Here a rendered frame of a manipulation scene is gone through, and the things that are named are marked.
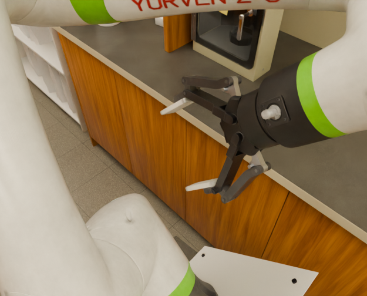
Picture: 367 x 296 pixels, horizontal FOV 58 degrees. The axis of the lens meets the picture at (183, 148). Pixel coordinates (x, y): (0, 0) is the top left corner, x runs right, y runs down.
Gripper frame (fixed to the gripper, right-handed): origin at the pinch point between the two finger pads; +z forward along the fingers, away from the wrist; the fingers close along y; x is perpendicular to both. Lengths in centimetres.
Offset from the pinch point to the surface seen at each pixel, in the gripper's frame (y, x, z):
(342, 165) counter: 19, 61, 7
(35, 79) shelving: -96, 53, 224
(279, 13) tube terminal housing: -35, 70, 15
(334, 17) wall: -33, 106, 14
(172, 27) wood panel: -49, 55, 52
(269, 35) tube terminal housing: -29, 68, 20
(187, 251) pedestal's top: 23.6, 10.1, 24.2
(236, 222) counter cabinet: 35, 60, 58
